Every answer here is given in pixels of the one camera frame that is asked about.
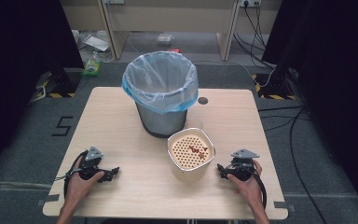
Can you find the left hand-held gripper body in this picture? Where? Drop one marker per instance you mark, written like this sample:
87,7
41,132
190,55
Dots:
90,161

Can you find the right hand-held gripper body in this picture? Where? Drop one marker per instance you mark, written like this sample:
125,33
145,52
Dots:
241,166

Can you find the person's right hand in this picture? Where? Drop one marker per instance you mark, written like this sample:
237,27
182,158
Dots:
248,188

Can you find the person's left hand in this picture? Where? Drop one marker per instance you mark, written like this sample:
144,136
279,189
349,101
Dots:
80,186

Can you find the brown food scraps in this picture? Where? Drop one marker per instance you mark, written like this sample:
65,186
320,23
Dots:
198,151

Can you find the cream container with perforated insert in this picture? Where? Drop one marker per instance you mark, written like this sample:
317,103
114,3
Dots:
190,168

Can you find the grey tape floor marker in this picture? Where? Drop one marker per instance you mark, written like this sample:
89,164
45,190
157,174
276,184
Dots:
284,206

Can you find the grey metal trash bin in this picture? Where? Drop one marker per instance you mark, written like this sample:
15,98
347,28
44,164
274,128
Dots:
161,123

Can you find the dark round table grommet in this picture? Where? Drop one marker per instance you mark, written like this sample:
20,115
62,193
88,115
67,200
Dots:
203,100

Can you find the black stand base striped tape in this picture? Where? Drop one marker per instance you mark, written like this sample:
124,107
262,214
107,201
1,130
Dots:
59,84
275,87

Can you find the green plastic bottle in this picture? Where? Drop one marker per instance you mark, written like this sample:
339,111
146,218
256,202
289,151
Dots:
91,67

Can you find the blue plastic bin bag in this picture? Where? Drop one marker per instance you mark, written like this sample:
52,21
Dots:
160,81

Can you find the black curtain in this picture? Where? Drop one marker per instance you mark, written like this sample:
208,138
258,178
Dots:
18,77
338,77

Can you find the white papers and plastic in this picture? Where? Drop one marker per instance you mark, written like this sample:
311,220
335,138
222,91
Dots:
94,42

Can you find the small red object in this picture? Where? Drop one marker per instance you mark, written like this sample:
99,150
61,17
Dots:
175,50

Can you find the clear plastic box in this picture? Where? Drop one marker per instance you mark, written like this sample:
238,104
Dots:
164,38

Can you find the white wall socket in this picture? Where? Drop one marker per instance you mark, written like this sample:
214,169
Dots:
250,2

